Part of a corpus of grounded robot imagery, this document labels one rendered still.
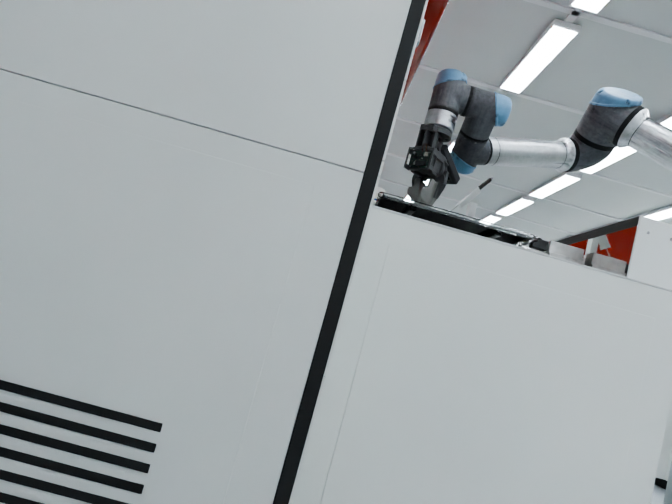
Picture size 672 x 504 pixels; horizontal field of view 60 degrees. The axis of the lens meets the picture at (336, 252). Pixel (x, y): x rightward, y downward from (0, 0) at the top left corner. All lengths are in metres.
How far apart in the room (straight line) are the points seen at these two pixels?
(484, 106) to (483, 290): 0.56
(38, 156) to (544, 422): 0.93
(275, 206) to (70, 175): 0.29
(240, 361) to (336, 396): 0.26
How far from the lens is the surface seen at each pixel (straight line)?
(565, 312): 1.14
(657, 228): 1.32
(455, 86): 1.49
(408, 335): 1.06
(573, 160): 1.74
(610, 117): 1.72
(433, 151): 1.40
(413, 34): 0.96
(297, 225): 0.85
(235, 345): 0.85
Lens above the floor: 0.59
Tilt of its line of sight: 7 degrees up
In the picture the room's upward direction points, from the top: 16 degrees clockwise
